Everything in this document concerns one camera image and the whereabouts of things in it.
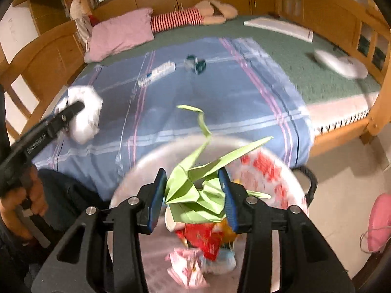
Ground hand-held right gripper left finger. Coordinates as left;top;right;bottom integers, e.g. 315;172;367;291
31;168;168;293

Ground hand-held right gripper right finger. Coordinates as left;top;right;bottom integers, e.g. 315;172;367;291
217;168;356;293

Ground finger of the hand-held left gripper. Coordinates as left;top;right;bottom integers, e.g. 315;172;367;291
43;101;85;139

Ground white tissue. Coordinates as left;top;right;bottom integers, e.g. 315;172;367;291
55;85;104;145

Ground yellow snack bag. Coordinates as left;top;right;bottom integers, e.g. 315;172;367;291
214;218;242;246

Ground green origami paper crane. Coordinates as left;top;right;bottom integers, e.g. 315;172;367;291
165;104;274;224

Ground red packet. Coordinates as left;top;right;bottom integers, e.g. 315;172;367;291
175;223;227;261

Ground blue face mask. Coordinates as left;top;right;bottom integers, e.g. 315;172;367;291
200;246;238;277

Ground pink white wrapper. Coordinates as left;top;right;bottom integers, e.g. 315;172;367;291
165;247;208;289

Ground black trash bin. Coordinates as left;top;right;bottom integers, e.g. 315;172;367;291
108;134;318;293

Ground dark green wrapper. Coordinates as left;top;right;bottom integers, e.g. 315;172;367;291
183;54;207;74

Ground person's left hand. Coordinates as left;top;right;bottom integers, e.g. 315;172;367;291
0;166;49;240

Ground person's leg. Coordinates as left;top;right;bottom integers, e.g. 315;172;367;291
29;168;132;235

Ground pink pillow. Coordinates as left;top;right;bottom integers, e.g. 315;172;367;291
84;8;155;63

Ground blue striped blanket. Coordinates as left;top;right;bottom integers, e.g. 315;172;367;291
32;37;315;202

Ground white hanging cloth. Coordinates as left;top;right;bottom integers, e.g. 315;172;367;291
70;0;92;52

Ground pale mattress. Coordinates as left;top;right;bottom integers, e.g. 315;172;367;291
307;92;382;136

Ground red striped plush doll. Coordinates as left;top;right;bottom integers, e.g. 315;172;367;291
151;0;238;33

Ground green bed sheet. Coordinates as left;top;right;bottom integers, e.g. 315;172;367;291
98;14;382;104

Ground pink plastic object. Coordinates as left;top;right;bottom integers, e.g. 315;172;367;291
360;194;391;254

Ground white round device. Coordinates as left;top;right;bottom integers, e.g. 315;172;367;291
314;49;369;80

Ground wooden bed frame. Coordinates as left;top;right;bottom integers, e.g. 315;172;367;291
0;0;391;159

